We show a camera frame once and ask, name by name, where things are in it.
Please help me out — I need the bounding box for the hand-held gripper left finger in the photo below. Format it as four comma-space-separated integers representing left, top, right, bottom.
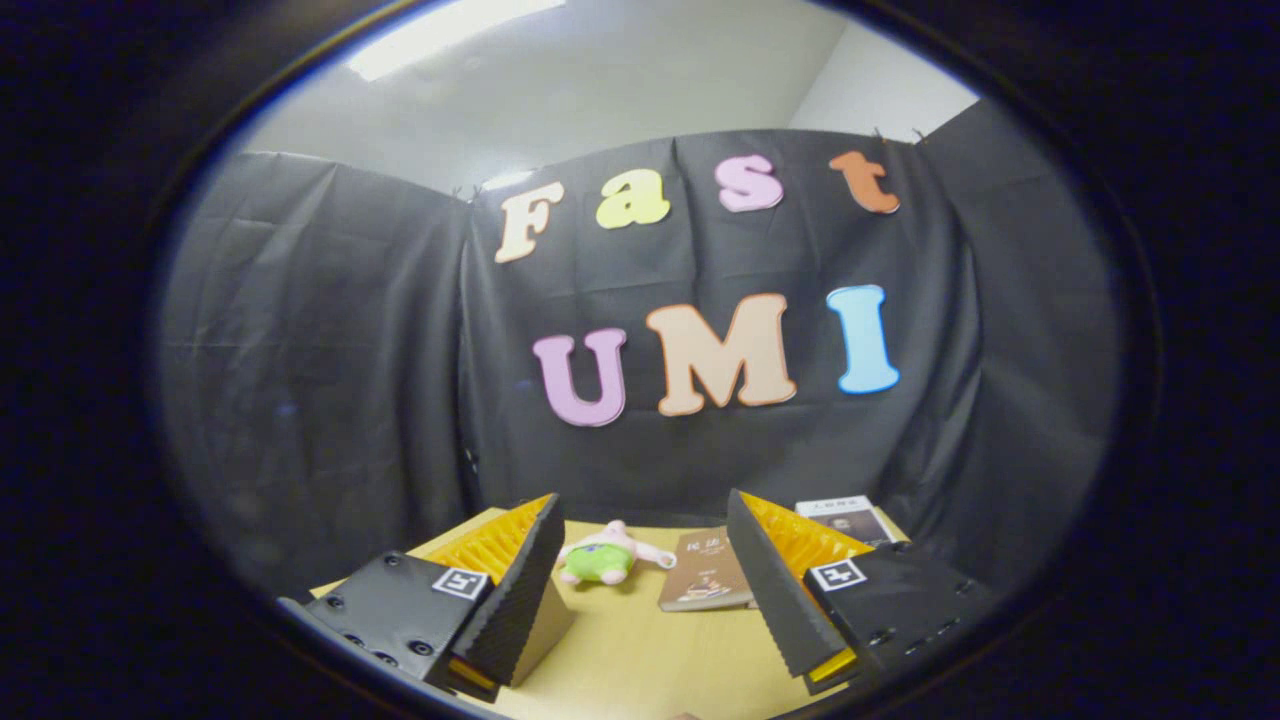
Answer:
300, 493, 567, 703

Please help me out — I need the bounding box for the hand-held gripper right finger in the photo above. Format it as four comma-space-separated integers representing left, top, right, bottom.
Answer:
725, 489, 1001, 698

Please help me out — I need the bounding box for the brown cover book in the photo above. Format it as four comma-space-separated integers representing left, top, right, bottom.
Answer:
657, 527, 756, 613

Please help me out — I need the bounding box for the green and pink plush toy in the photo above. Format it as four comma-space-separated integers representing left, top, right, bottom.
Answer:
556, 519, 678, 587

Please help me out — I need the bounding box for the white book with portrait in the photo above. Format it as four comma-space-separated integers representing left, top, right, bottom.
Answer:
794, 496, 907, 550

